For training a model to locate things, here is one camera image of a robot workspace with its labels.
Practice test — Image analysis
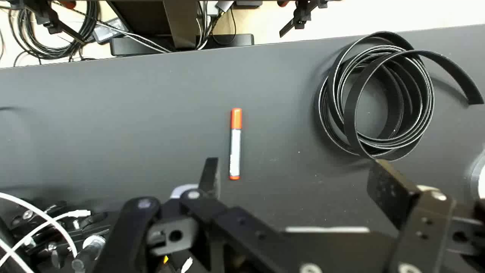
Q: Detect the coiled black strap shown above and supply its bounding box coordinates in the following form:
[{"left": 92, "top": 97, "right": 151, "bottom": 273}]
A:
[{"left": 316, "top": 31, "right": 485, "bottom": 164}]

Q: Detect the black cable bundle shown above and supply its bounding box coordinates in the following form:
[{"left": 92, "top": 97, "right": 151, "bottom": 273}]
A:
[{"left": 8, "top": 0, "right": 102, "bottom": 63}]

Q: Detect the white cable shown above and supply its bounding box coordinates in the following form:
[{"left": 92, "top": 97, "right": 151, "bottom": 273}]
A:
[{"left": 0, "top": 191, "right": 95, "bottom": 273}]

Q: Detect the black clamp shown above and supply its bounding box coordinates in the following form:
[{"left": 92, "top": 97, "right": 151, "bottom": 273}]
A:
[{"left": 277, "top": 0, "right": 330, "bottom": 40}]

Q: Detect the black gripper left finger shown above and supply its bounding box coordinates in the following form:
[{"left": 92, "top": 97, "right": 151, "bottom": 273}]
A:
[{"left": 178, "top": 157, "right": 239, "bottom": 225}]

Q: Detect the black equipment pile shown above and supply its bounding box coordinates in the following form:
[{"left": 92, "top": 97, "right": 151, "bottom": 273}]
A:
[{"left": 0, "top": 188, "right": 122, "bottom": 273}]

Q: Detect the black monitor stand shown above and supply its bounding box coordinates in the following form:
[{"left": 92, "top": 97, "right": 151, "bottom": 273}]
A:
[{"left": 107, "top": 0, "right": 254, "bottom": 58}]

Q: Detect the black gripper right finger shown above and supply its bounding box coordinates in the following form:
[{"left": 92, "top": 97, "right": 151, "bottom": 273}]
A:
[{"left": 366, "top": 158, "right": 456, "bottom": 240}]

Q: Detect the orange capped white marker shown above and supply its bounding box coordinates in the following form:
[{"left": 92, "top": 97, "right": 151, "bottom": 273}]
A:
[{"left": 227, "top": 107, "right": 245, "bottom": 182}]

